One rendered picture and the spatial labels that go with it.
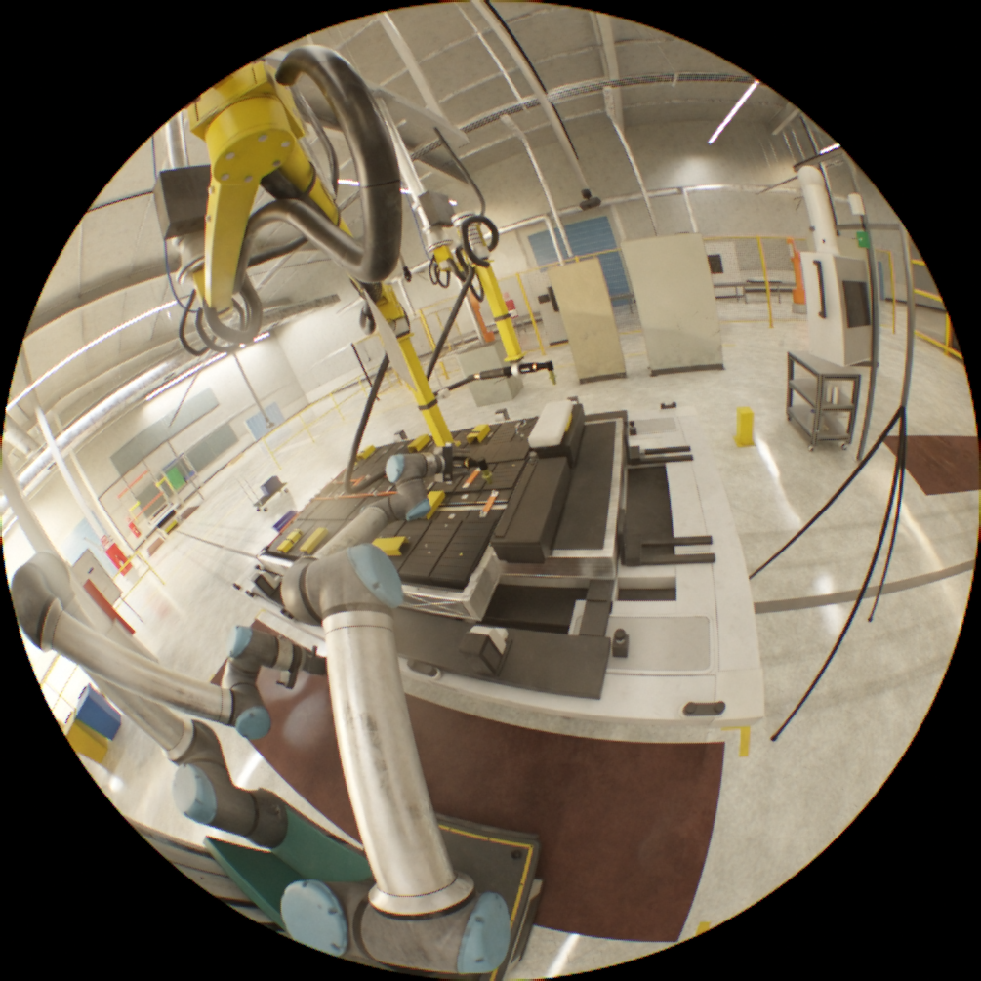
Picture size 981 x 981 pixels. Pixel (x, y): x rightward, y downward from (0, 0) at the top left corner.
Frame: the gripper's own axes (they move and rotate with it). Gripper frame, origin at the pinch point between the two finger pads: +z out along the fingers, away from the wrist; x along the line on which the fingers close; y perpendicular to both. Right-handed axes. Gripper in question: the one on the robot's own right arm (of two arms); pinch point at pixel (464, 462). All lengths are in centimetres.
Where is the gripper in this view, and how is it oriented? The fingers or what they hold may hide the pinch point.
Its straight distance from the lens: 130.6
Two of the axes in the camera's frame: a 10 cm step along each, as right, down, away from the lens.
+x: 0.0, -9.9, -1.6
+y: 7.6, 1.0, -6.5
